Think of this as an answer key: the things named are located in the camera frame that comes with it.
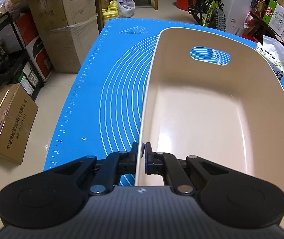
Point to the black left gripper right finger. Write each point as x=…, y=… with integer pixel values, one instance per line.
x=171, y=169

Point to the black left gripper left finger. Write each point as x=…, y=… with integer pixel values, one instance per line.
x=110, y=170

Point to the beige plastic storage bin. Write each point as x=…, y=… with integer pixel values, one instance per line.
x=211, y=94

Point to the brown cardboard box on floor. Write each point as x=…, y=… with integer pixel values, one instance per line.
x=17, y=115

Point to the yellow oil jug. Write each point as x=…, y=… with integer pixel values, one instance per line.
x=110, y=12

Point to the black metal shelf rack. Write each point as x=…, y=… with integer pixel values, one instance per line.
x=16, y=65

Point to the large stacked cardboard box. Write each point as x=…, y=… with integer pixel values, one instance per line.
x=68, y=29

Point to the white plastic bag on floor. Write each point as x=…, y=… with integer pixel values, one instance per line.
x=126, y=8

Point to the green children's bicycle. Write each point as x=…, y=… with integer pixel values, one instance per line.
x=208, y=13

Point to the white tissue pack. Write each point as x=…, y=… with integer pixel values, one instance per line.
x=273, y=51

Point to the white refrigerator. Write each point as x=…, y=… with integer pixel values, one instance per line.
x=235, y=12

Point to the green and white carton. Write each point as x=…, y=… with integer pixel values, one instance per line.
x=274, y=17

